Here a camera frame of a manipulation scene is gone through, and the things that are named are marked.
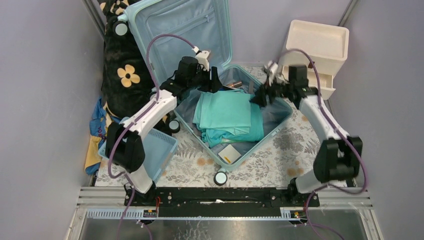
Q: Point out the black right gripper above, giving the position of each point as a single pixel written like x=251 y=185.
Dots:
x=259 y=98

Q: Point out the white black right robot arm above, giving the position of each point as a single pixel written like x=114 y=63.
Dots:
x=338 y=156

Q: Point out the white three-drawer storage cabinet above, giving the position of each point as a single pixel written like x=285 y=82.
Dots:
x=327 y=46

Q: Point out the black floral plush blanket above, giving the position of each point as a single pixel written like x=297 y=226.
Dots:
x=127 y=83

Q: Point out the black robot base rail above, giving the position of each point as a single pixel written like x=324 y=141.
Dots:
x=221 y=202

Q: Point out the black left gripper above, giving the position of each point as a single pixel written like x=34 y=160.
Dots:
x=206 y=85

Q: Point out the floral patterned floor mat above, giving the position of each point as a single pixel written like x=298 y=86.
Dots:
x=289 y=153

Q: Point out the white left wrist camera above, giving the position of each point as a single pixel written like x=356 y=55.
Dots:
x=202 y=57

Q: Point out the light blue perforated plastic basket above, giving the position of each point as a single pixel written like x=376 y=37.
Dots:
x=159 y=149

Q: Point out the dark blue flat item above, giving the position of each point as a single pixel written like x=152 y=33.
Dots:
x=227 y=88

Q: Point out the copper metallic cylinder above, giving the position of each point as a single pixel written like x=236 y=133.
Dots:
x=235 y=85

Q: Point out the blue yellow cloth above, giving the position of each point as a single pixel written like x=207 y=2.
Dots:
x=101 y=118

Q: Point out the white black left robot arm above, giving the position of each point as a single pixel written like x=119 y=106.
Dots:
x=125 y=145

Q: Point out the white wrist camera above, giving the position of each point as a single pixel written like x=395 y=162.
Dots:
x=202 y=57
x=273 y=73

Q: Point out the teal folded cloth bottom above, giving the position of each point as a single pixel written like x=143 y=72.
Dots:
x=255 y=132

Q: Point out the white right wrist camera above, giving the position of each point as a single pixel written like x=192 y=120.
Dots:
x=273 y=73

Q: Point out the teal folded cloth top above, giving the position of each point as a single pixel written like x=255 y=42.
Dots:
x=223 y=110

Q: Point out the teal folded cloth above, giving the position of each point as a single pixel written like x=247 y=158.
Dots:
x=255 y=132
x=223 y=110

